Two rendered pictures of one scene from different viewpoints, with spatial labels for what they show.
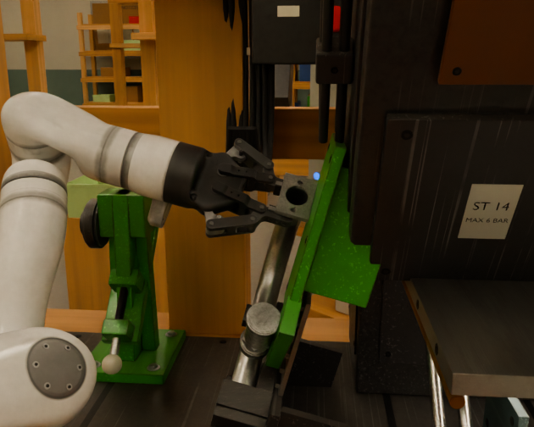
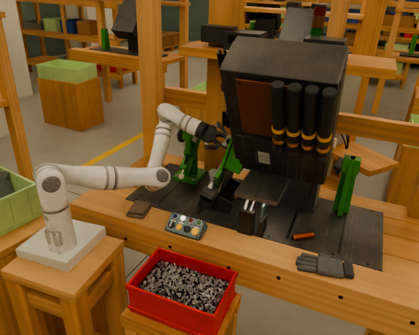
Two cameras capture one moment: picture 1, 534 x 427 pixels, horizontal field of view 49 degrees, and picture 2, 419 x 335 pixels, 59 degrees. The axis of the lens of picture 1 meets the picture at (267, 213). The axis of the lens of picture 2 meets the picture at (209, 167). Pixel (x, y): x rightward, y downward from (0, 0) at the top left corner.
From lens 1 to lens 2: 0.95 m
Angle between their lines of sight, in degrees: 21
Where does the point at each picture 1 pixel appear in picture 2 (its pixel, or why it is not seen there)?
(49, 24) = not seen: outside the picture
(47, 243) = (164, 145)
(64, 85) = (203, 10)
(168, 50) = (210, 80)
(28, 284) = (159, 155)
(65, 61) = not seen: outside the picture
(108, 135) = (182, 117)
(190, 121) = (215, 104)
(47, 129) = (167, 115)
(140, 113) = (202, 96)
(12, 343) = (153, 169)
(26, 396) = (155, 180)
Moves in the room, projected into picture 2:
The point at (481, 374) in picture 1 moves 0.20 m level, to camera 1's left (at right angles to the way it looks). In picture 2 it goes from (239, 193) to (187, 182)
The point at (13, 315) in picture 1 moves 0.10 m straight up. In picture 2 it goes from (155, 161) to (154, 140)
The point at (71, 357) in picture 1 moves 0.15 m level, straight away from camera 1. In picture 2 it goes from (165, 174) to (167, 158)
